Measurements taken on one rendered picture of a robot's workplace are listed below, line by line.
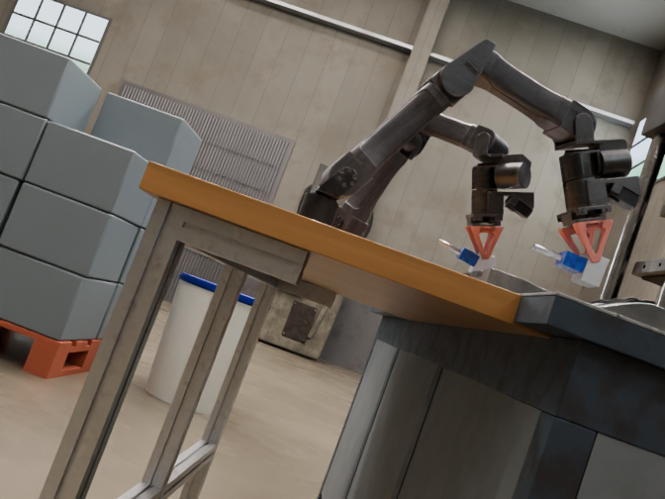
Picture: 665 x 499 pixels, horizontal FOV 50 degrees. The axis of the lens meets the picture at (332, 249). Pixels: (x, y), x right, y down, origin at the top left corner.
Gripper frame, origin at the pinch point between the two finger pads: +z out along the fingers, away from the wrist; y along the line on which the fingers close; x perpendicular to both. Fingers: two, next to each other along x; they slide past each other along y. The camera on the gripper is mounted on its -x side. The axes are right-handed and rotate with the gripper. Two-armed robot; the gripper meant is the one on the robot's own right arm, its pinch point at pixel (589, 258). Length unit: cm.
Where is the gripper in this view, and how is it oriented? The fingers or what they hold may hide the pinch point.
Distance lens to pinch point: 139.4
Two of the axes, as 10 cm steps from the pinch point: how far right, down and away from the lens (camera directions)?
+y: -0.4, 0.9, 10.0
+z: 1.1, 9.9, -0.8
